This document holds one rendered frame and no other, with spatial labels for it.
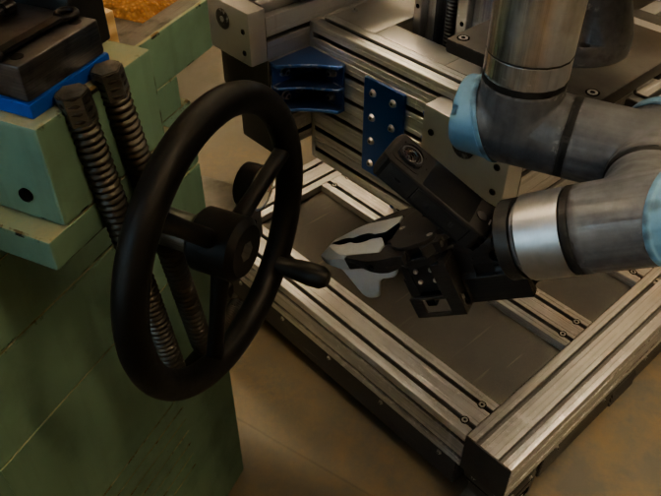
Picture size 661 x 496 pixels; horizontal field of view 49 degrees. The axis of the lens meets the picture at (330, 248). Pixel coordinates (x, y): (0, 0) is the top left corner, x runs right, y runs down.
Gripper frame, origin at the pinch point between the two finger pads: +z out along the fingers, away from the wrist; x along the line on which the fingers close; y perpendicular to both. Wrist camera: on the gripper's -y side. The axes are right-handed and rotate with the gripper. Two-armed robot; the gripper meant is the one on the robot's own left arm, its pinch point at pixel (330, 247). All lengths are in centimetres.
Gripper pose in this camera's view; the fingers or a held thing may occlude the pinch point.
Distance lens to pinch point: 73.6
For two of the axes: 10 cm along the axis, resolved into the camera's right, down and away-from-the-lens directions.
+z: -7.9, 1.3, 6.0
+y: 4.3, 8.1, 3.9
